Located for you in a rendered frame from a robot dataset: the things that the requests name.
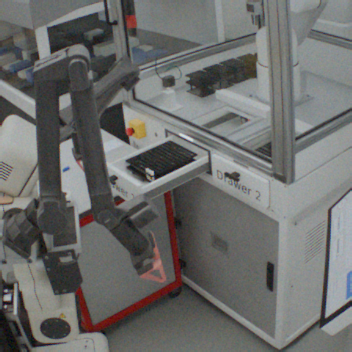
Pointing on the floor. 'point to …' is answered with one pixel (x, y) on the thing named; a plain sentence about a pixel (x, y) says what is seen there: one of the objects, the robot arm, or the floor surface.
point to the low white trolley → (117, 252)
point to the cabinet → (252, 255)
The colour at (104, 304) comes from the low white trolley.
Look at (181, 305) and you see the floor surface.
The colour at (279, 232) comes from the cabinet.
